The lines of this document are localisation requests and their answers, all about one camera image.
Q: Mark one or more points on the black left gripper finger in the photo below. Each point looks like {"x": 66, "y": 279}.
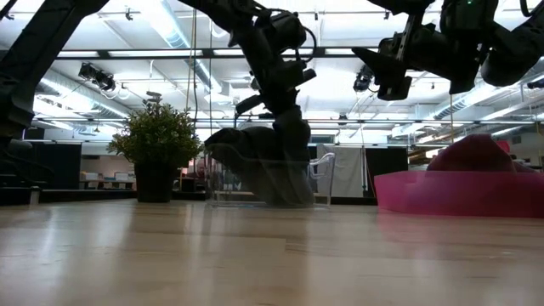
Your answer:
{"x": 294, "y": 98}
{"x": 281, "y": 102}

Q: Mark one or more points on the white cloth panel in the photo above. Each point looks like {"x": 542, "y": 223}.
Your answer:
{"x": 348, "y": 170}

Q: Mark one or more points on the black metal rig frame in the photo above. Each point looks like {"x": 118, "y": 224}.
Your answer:
{"x": 127, "y": 53}

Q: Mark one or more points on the black partition panel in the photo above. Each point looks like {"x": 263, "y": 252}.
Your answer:
{"x": 387, "y": 170}
{"x": 55, "y": 166}

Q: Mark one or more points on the background table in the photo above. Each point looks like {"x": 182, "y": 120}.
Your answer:
{"x": 106, "y": 180}

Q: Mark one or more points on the green potted plant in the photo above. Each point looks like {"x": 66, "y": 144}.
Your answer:
{"x": 153, "y": 136}

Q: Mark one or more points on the maroon baseball cap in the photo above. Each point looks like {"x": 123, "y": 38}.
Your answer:
{"x": 472, "y": 155}

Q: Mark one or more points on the dark grey baseball cap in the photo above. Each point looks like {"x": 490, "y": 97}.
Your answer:
{"x": 263, "y": 170}

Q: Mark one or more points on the black ceiling camera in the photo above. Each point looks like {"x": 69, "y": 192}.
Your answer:
{"x": 363, "y": 81}
{"x": 98, "y": 77}

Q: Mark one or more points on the pink plastic bin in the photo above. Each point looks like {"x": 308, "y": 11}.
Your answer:
{"x": 446, "y": 195}

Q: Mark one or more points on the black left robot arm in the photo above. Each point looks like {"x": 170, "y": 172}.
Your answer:
{"x": 42, "y": 42}

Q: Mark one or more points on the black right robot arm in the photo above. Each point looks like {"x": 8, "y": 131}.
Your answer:
{"x": 514, "y": 51}

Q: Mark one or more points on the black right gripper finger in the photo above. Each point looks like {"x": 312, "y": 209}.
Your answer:
{"x": 382, "y": 64}
{"x": 395, "y": 90}

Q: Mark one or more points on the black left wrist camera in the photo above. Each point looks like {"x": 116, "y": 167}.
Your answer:
{"x": 285, "y": 30}

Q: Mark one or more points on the clear plastic bin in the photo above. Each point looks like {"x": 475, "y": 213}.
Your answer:
{"x": 323, "y": 187}

